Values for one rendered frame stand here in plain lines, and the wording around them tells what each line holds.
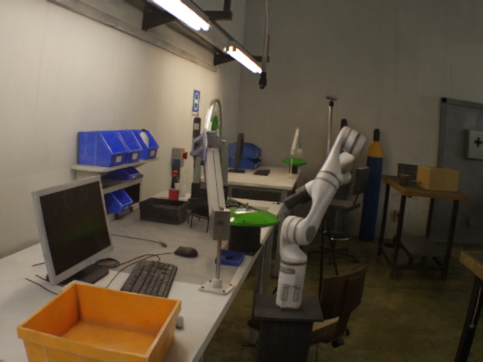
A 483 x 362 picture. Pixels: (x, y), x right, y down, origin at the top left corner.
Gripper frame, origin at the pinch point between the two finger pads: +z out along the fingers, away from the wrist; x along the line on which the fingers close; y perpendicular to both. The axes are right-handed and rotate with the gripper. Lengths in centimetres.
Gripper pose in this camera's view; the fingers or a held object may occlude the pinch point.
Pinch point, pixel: (277, 215)
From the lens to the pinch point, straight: 221.1
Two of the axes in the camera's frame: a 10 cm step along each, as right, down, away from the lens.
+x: -2.7, 0.9, -9.6
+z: -8.3, 4.9, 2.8
